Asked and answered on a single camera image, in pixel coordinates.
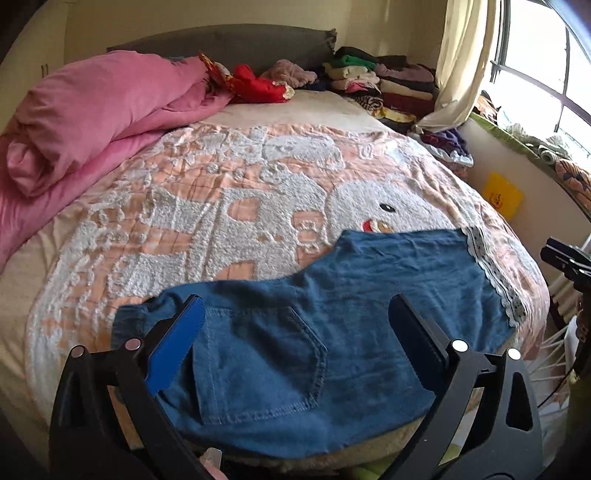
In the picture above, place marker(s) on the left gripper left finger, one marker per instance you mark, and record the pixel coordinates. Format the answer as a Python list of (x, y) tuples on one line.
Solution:
[(106, 422)]

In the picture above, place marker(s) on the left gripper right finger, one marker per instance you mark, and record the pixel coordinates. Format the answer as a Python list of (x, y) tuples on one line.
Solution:
[(484, 422)]

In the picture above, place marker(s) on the blue denim pants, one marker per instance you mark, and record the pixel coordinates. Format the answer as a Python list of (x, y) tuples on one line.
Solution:
[(308, 364)]

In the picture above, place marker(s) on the yellow plastic box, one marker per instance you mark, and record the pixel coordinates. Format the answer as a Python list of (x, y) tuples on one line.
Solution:
[(502, 195)]

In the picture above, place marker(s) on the purple clothes pile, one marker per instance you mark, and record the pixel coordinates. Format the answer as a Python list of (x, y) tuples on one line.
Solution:
[(449, 148)]

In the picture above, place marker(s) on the stack of folded clothes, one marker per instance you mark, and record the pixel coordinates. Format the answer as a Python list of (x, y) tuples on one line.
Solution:
[(390, 88)]

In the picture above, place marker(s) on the cream curtain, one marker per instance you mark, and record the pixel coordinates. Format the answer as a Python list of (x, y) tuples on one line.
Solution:
[(465, 49)]

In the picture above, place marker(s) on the peach white chenille bedspread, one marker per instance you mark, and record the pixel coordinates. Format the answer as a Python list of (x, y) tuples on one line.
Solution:
[(253, 192)]

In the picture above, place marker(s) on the pink duvet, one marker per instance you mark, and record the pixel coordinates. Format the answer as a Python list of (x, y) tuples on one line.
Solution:
[(82, 121)]

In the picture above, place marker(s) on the mauve fuzzy garment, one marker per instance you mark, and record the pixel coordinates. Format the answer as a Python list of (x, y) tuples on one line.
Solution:
[(290, 73)]

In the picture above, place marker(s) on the red embroidered garment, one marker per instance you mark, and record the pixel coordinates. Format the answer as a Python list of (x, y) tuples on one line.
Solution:
[(245, 87)]

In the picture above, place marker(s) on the grey upholstered headboard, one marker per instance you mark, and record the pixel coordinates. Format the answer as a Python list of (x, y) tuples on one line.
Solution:
[(256, 45)]

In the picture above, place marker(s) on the white wire rack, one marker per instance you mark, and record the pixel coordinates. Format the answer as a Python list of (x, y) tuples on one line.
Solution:
[(549, 370)]

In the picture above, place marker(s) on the window with dark frame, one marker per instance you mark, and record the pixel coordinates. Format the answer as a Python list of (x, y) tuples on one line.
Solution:
[(540, 76)]

